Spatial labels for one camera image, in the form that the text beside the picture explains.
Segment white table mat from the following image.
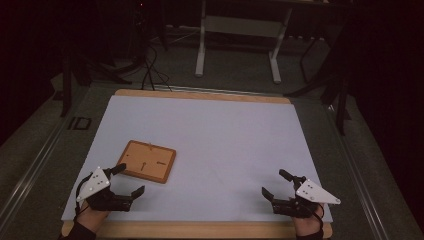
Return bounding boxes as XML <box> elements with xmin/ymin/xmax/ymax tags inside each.
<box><xmin>60</xmin><ymin>95</ymin><xmax>334</xmax><ymax>224</ymax></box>

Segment person's left hand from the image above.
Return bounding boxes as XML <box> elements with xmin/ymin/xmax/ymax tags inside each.
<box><xmin>74</xmin><ymin>199</ymin><xmax>111</xmax><ymax>234</ymax></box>

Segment black floor cables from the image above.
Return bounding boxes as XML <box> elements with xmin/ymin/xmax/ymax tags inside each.
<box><xmin>141</xmin><ymin>42</ymin><xmax>173</xmax><ymax>92</ymax></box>

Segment wooden picture frame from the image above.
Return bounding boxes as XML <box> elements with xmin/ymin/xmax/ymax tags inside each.
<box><xmin>116</xmin><ymin>139</ymin><xmax>177</xmax><ymax>185</ymax></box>

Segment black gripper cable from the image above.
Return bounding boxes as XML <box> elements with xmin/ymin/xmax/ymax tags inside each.
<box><xmin>74</xmin><ymin>171</ymin><xmax>94</xmax><ymax>218</ymax></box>
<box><xmin>309</xmin><ymin>205</ymin><xmax>326</xmax><ymax>234</ymax></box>

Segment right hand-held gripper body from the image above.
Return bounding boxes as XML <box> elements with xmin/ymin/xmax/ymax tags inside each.
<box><xmin>271</xmin><ymin>175</ymin><xmax>342</xmax><ymax>220</ymax></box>

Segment wooden table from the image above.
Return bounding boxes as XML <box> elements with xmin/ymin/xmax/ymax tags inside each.
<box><xmin>61</xmin><ymin>88</ymin><xmax>334</xmax><ymax>240</ymax></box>

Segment white metal desk frame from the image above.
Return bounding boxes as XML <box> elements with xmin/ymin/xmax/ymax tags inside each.
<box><xmin>194</xmin><ymin>0</ymin><xmax>295</xmax><ymax>85</ymax></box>

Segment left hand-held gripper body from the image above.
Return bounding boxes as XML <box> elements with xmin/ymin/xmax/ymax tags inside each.
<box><xmin>75</xmin><ymin>166</ymin><xmax>134</xmax><ymax>213</ymax></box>

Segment person's right hand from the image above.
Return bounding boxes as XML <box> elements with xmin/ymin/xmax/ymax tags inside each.
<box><xmin>292</xmin><ymin>204</ymin><xmax>325</xmax><ymax>238</ymax></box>

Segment metal floor rail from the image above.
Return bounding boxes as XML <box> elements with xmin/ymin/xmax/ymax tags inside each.
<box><xmin>324</xmin><ymin>103</ymin><xmax>393</xmax><ymax>240</ymax></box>
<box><xmin>0</xmin><ymin>109</ymin><xmax>78</xmax><ymax>228</ymax></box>

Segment black metal stand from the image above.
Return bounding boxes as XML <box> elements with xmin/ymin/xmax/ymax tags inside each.
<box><xmin>59</xmin><ymin>46</ymin><xmax>133</xmax><ymax>118</ymax></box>
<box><xmin>284</xmin><ymin>33</ymin><xmax>354</xmax><ymax>137</ymax></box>

